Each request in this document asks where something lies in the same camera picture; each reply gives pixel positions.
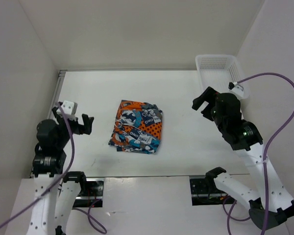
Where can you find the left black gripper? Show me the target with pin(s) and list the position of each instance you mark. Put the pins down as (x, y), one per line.
(86, 128)

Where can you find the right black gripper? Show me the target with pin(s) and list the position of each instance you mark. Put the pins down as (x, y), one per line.
(209, 95)

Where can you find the colourful patterned shorts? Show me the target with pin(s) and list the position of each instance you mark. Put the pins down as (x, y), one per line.
(137, 127)

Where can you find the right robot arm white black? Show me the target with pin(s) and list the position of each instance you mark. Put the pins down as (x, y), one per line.
(270, 204)

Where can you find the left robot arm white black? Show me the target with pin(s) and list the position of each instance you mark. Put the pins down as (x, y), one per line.
(56, 187)

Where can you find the white plastic basket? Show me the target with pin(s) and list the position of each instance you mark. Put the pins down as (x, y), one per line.
(217, 70)

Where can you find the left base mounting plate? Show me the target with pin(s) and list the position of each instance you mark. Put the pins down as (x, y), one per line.
(91, 194)

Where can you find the base mounting plate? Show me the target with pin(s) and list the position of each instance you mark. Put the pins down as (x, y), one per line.
(91, 194)
(202, 194)

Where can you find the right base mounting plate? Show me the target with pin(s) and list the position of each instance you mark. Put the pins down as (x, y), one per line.
(202, 194)

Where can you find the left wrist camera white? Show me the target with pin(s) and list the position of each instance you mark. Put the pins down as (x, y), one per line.
(68, 108)

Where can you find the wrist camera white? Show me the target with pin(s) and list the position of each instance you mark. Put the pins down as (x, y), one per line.
(236, 89)
(68, 108)

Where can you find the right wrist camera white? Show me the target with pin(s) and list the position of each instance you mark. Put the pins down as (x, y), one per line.
(236, 89)

